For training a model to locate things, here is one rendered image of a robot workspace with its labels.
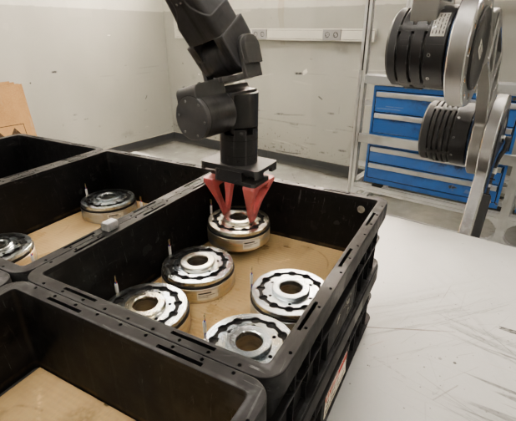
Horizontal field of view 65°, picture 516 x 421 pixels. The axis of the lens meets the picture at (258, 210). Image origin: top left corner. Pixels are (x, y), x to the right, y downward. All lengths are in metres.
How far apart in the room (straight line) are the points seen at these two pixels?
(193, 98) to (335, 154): 3.07
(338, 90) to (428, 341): 2.87
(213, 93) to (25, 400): 0.40
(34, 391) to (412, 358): 0.52
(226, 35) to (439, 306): 0.59
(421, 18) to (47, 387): 0.78
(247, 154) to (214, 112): 0.10
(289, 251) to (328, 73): 2.88
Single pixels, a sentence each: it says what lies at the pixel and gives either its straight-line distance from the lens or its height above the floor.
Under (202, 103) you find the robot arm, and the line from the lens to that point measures 0.52.
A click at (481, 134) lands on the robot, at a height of 0.91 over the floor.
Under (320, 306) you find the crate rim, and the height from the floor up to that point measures 0.93.
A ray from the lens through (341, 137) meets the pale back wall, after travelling 3.50.
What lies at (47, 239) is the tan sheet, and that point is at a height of 0.83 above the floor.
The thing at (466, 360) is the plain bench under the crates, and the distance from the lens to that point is 0.74.
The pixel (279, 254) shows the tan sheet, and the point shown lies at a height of 0.83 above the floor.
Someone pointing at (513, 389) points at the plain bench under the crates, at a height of 0.70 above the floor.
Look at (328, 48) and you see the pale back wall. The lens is 3.47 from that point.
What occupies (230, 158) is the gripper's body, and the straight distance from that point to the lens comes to 0.60.
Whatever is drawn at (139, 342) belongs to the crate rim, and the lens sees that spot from 0.37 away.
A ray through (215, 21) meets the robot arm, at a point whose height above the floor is 1.18.
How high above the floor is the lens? 1.17
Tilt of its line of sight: 24 degrees down
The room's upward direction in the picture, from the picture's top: straight up
